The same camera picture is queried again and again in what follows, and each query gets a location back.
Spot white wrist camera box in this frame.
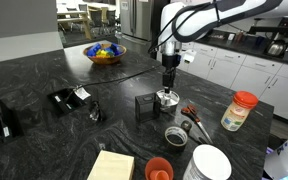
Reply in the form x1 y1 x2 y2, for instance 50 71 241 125
181 49 198 65

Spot black power cable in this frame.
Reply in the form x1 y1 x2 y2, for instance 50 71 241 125
73 63 165 90

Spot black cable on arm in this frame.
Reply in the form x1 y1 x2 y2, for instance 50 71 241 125
147 0 225 56

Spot round silver pot lid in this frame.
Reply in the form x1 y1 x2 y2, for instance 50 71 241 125
156 87 181 105

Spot white kitchen cabinets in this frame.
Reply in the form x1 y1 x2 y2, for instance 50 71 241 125
177 41 288 125

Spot orange handled scissors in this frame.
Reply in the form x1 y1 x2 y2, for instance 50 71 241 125
181 104 214 145

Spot blue toy block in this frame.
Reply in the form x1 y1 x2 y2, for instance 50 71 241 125
86 42 102 57
107 42 123 57

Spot large black recessed box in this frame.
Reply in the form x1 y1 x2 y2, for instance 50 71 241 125
0 90 43 153

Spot light wooden block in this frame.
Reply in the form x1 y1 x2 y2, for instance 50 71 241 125
86 149 135 180

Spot dark office chair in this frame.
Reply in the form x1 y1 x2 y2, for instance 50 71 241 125
87 8 106 36

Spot wooden dining table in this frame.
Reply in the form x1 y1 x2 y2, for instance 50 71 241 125
56 10 93 40

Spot yellow toy block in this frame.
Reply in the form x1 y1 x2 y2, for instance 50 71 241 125
96 48 109 57

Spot silver kettle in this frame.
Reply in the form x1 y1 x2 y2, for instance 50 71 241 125
265 39 288 58

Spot silver pot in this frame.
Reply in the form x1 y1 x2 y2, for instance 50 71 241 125
155 94 181 114

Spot black square box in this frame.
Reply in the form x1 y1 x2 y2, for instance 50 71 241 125
134 92 161 123

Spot small white label tag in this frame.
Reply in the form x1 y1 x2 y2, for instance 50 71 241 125
2 125 11 138

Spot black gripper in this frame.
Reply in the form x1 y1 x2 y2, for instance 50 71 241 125
161 53 182 92

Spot silver measuring spoon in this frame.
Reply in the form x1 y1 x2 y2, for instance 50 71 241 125
180 119 205 144

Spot stainless steel refrigerator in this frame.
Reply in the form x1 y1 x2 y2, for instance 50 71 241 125
118 0 167 58

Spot white lidded plastic container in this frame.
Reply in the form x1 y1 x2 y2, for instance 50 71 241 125
182 144 233 180

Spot black recessed outlet box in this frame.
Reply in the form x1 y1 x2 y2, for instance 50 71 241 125
46 86 88 117

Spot wooden bowl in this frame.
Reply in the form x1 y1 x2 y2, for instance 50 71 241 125
82 43 128 66

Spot white paper tag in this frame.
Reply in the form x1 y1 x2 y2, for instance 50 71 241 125
74 86 92 101

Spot mayonnaise jar with orange lid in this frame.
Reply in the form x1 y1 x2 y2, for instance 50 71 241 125
220 90 259 132

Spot orange plastic cup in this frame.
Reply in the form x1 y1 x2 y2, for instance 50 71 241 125
144 156 175 180

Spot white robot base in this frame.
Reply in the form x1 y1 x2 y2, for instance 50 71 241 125
263 122 288 180

